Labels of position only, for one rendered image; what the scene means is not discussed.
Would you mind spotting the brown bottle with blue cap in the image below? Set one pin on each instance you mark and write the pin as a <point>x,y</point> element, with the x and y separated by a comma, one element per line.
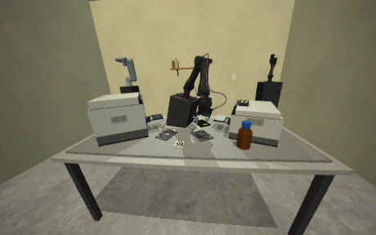
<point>244,136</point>

